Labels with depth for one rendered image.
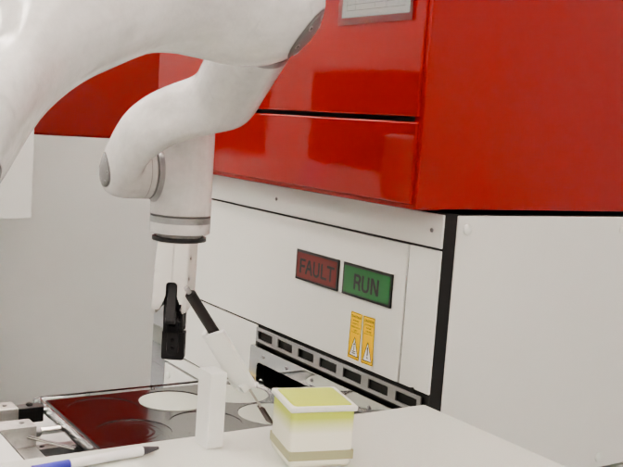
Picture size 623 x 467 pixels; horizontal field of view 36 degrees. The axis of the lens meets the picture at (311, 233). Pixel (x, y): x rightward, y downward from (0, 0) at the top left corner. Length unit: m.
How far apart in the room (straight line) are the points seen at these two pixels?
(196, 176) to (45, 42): 0.61
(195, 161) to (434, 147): 0.32
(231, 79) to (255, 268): 0.57
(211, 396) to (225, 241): 0.72
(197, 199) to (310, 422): 0.41
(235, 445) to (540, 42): 0.68
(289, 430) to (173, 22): 0.44
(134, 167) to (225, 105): 0.15
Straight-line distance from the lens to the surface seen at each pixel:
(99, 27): 0.76
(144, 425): 1.34
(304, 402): 1.01
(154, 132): 1.19
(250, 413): 1.40
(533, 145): 1.35
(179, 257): 1.29
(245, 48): 0.87
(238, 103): 1.16
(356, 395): 1.39
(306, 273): 1.50
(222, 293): 1.75
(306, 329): 1.51
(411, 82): 1.23
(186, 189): 1.28
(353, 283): 1.39
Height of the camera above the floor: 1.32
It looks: 7 degrees down
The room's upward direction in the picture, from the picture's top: 4 degrees clockwise
